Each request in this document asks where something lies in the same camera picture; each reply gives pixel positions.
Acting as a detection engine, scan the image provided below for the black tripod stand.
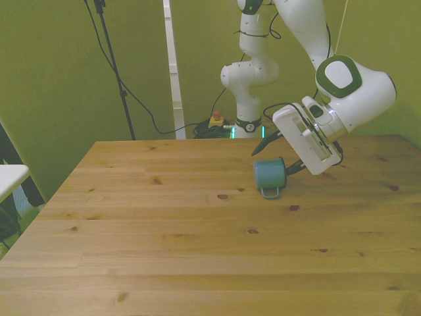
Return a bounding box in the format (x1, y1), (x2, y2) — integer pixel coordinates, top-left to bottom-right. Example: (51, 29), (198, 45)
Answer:
(93, 0), (137, 141)

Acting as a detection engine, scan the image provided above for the blue enamel mug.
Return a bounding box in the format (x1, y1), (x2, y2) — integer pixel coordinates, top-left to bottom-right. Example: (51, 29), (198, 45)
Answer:
(253, 157), (289, 201)

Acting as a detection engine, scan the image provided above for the black cable along tripod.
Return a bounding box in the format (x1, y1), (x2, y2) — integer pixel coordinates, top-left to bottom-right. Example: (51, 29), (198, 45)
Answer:
(84, 0), (233, 135)

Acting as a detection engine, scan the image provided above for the white vertical post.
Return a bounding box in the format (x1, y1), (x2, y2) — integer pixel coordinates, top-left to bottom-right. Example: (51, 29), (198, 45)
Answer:
(162, 0), (187, 140)

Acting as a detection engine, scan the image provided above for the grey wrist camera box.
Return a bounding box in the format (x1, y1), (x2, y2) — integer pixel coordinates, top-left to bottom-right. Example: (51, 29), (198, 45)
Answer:
(305, 126), (334, 162)

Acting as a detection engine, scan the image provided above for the white side table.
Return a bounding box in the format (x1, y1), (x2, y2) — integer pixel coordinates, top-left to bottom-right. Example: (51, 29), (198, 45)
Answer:
(0, 164), (30, 203)

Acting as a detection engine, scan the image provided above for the yellow emergency stop button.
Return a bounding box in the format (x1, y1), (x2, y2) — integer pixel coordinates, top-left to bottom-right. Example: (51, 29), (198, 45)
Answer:
(208, 110), (225, 130)

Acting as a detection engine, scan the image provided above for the black coiled cable bundle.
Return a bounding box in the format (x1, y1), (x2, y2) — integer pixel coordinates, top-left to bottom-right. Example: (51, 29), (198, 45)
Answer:
(192, 120), (236, 140)

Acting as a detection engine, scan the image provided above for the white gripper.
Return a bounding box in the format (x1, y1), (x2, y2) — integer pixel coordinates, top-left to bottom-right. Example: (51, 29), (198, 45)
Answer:
(251, 103), (342, 176)

